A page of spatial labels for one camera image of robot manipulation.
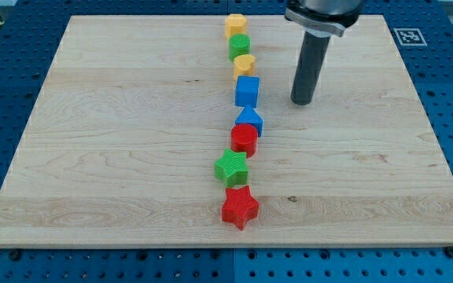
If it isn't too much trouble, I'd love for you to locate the white fiducial marker tag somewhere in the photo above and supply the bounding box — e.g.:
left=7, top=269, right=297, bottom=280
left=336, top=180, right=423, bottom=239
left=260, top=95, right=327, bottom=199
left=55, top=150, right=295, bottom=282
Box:
left=394, top=28, right=427, bottom=46

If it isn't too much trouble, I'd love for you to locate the green star block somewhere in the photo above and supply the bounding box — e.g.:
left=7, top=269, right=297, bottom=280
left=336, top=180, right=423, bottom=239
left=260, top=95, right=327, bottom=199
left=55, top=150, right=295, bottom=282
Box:
left=214, top=148, right=249, bottom=188

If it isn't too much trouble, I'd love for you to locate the yellow hexagon block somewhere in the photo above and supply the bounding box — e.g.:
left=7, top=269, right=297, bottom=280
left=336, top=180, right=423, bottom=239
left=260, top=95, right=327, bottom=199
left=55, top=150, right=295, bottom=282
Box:
left=224, top=13, right=248, bottom=39

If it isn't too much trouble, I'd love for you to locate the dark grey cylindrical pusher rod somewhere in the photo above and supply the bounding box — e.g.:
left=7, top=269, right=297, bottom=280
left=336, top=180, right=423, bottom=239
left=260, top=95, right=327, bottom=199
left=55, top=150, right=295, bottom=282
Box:
left=291, top=32, right=330, bottom=105

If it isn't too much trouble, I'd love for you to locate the light wooden board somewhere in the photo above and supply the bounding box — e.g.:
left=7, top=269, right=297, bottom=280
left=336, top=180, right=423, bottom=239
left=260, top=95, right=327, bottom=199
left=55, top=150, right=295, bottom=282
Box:
left=0, top=15, right=453, bottom=249

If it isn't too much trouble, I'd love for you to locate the blue cube block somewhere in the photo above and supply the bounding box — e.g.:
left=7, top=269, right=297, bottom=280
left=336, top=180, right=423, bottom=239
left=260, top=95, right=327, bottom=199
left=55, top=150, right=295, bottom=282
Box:
left=235, top=75, right=260, bottom=108

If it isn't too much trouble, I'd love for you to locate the blue triangle block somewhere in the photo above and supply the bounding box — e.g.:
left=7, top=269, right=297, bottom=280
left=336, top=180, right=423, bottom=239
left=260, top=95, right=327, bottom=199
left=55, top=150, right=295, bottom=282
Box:
left=235, top=105, right=263, bottom=137

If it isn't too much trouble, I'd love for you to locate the red cylinder block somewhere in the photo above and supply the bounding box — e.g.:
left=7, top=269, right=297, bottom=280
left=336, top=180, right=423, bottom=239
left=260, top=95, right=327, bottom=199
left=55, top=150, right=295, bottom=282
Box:
left=230, top=123, right=258, bottom=158

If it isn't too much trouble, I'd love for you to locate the green cylinder block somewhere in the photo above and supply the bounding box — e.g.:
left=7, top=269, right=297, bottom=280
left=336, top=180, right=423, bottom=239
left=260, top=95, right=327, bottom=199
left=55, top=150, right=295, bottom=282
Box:
left=228, top=34, right=251, bottom=61

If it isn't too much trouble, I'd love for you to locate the red star block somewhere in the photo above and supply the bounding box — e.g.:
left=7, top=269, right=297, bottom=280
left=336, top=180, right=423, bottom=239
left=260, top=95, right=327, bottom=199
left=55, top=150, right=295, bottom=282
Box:
left=221, top=185, right=260, bottom=230

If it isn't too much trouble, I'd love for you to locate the yellow heart block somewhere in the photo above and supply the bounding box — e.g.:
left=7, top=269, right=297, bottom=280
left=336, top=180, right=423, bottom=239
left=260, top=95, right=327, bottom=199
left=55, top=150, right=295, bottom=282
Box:
left=234, top=54, right=256, bottom=81

